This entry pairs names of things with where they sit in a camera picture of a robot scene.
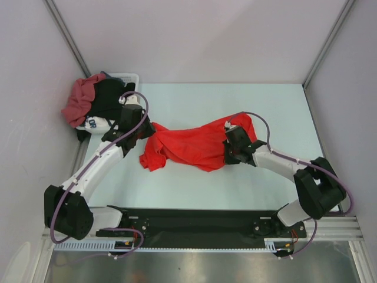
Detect red tank top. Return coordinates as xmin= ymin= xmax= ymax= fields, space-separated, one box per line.
xmin=139 ymin=114 xmax=257 ymax=173

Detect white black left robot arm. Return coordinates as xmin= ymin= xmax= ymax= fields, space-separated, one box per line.
xmin=44 ymin=91 xmax=155 ymax=244

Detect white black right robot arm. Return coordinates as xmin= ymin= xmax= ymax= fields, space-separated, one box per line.
xmin=223 ymin=122 xmax=347 ymax=236

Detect black garment in basket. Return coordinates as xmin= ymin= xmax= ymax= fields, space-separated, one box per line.
xmin=77 ymin=79 xmax=136 ymax=141

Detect white garment blue letters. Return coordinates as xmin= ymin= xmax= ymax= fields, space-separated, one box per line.
xmin=84 ymin=116 xmax=114 ymax=133

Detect white plastic laundry basket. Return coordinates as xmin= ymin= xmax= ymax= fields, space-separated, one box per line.
xmin=75 ymin=72 xmax=140 ymax=135

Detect pink crumpled garment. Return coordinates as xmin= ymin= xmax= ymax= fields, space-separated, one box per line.
xmin=61 ymin=74 xmax=106 ymax=128

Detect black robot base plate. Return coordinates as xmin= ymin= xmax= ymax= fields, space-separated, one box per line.
xmin=95 ymin=205 xmax=307 ymax=250

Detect white slotted cable duct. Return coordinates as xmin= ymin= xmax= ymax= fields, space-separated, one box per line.
xmin=54 ymin=240 xmax=292 ymax=253

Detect left aluminium corner post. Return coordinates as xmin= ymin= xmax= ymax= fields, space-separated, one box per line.
xmin=42 ymin=0 xmax=91 ymax=78

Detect aluminium corner post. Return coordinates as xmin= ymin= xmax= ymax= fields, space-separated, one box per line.
xmin=42 ymin=0 xmax=91 ymax=78
xmin=302 ymin=0 xmax=358 ymax=91

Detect right aluminium corner post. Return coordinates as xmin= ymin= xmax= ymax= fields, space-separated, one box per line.
xmin=302 ymin=0 xmax=358 ymax=91

